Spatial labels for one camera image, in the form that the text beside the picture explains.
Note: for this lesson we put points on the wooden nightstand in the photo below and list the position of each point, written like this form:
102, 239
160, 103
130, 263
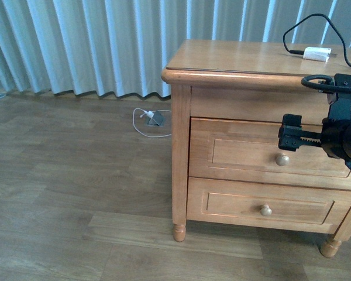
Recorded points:
242, 81

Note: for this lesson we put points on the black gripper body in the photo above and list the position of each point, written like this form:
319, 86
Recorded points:
336, 138

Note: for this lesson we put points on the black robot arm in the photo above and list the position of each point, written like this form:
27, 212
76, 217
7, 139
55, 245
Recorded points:
324, 84

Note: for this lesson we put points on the wooden drawer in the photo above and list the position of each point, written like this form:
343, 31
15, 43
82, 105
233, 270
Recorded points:
248, 151
267, 205

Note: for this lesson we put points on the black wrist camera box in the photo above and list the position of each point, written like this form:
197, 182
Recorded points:
340, 103

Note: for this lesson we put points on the grey floor socket box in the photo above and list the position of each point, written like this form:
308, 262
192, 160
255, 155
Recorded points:
154, 118

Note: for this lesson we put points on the white charger adapter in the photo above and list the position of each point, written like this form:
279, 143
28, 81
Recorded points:
317, 54

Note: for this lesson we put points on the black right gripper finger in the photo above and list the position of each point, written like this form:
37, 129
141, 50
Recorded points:
291, 135

